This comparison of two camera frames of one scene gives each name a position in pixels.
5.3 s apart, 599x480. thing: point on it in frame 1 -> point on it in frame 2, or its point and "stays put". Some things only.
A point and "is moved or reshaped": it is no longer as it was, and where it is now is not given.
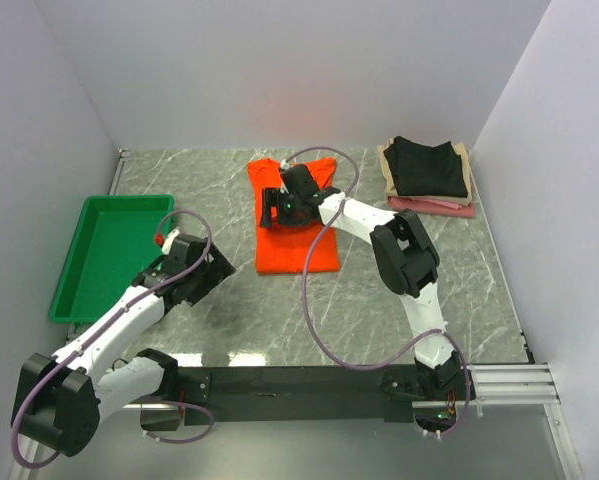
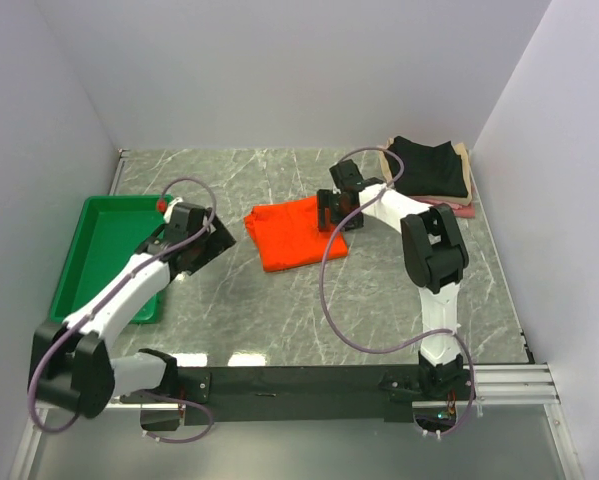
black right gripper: x=274 y=198 -> x=325 y=200
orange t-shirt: x=284 y=249 is moved or reshaped
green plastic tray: x=113 y=246 stays put
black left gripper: x=217 y=269 -> x=218 y=241
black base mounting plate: x=216 y=396 stays put
